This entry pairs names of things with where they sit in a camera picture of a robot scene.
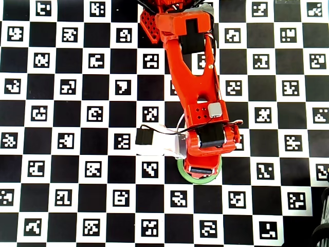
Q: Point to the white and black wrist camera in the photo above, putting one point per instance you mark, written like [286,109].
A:
[159,144]

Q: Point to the black tripod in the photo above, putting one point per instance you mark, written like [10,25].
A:
[324,231]

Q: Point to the black white marker checkerboard mat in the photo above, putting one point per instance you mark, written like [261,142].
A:
[97,195]

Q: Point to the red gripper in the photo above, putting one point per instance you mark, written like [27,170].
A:
[201,170]

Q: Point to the red robot arm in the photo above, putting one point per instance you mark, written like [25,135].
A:
[192,77]

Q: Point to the red robot base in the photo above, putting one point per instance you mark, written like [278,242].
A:
[150,25]

